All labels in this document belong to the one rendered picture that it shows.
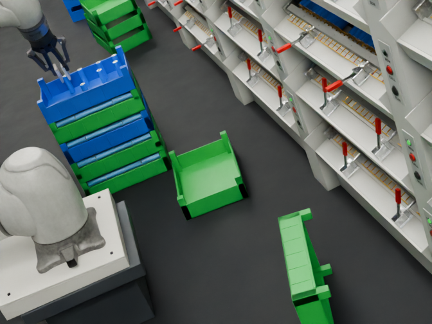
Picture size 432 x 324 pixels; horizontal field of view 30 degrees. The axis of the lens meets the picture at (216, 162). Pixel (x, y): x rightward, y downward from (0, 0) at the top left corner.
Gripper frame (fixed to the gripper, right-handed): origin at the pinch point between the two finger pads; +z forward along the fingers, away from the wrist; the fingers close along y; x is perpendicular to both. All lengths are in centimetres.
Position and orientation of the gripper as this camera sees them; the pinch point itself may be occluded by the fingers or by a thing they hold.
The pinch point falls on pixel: (62, 72)
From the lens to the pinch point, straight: 268.6
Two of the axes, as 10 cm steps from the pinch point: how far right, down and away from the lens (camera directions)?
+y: 9.2, -3.8, -0.1
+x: -3.1, -7.6, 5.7
